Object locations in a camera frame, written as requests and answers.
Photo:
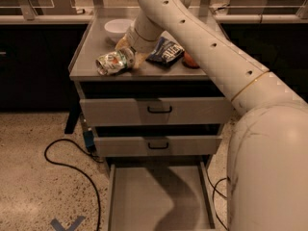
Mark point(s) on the grey bottom drawer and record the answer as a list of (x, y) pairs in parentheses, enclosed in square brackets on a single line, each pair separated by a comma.
[(157, 197)]

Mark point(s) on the red apple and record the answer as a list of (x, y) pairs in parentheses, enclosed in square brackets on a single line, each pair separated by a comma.
[(188, 61)]

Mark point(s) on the grey top drawer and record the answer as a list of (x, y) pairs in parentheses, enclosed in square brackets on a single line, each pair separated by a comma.
[(133, 111)]

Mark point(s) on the black drawer handle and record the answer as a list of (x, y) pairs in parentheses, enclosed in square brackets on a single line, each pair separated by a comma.
[(158, 146), (153, 110)]

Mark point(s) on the yellow taped gripper finger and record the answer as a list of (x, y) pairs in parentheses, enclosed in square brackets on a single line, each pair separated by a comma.
[(139, 59), (122, 43)]

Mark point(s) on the black middle drawer handle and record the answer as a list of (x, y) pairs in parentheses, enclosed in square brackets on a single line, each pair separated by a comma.
[(158, 146)]

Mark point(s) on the grey drawer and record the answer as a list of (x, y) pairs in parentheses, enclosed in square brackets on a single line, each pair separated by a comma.
[(157, 197), (133, 111), (137, 146)]

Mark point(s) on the black top drawer handle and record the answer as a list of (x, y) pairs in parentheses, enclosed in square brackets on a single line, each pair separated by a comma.
[(153, 110)]

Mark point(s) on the white ceramic bowl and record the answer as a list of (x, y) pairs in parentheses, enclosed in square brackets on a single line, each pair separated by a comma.
[(117, 28)]

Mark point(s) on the grey middle drawer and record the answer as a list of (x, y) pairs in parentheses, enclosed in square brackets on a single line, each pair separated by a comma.
[(137, 146)]

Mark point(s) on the blue power box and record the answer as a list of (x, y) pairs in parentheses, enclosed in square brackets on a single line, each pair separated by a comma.
[(89, 141)]

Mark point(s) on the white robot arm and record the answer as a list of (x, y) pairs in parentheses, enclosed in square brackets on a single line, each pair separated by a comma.
[(267, 167)]

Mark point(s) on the grey drawer cabinet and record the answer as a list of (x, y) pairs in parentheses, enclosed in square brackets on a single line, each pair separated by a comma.
[(148, 81)]

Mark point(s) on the blue chip bag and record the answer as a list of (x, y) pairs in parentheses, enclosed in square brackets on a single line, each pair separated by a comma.
[(165, 53)]

